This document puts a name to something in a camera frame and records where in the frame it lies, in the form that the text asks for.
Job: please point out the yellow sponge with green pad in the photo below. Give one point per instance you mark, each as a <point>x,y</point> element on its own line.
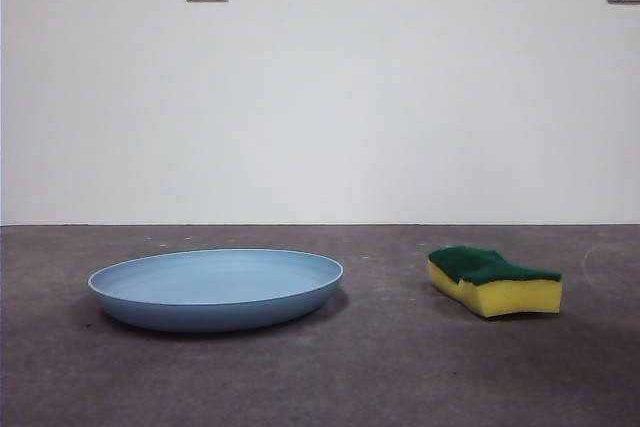
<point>510,292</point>

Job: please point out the light blue round plate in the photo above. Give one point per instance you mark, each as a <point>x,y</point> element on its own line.
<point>215,292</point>

